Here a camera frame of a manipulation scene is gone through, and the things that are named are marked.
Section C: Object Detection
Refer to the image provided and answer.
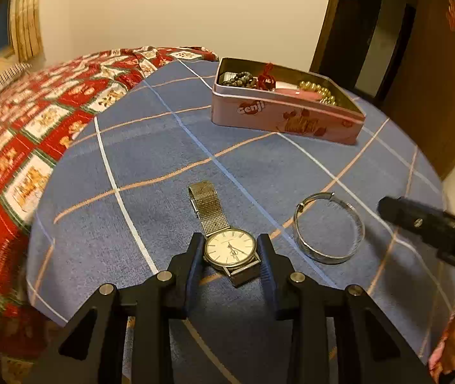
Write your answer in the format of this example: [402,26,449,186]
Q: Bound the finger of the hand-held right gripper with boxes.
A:
[377,196,455,249]

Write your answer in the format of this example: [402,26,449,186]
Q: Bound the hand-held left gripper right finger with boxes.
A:
[257,233,432,384]

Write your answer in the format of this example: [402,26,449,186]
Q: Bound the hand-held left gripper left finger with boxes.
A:
[23,233,206,384]

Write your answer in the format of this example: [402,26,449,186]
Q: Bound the silver mesh strap watch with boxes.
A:
[187,181,262,288]

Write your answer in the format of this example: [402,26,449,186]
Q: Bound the pink metal tin box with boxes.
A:
[210,57,367,145]

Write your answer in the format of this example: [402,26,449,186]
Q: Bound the grey-green large bead bracelet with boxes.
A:
[219,71,258,89]

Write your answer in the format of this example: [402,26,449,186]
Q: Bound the silver bangle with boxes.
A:
[293,192,366,265]

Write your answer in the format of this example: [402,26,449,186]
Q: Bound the blue checked tablecloth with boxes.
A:
[25,59,455,384]

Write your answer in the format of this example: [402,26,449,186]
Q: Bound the brown wooden door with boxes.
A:
[379,0,455,180]

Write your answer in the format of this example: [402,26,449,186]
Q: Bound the red knot tassel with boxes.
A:
[256,62,278,91]

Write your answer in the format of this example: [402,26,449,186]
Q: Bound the red printed bear blanket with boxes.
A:
[0,46,220,372]

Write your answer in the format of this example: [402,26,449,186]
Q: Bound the cream patterned curtain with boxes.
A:
[9,0,45,62]

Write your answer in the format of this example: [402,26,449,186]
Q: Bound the gold bead bracelet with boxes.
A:
[298,80,338,107]

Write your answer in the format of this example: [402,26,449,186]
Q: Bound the brown wooden door frame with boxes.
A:
[309,0,420,100]

